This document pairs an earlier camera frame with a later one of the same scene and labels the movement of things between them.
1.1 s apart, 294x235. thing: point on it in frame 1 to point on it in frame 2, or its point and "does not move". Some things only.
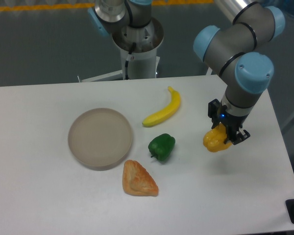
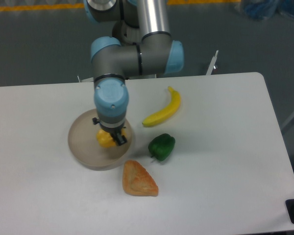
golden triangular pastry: [137, 181] does not move
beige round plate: [100, 139] does not move
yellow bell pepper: [214, 139] to [105, 138]
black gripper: [232, 123] to [115, 132]
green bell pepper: [161, 146] does not move
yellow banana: [173, 107] does not move
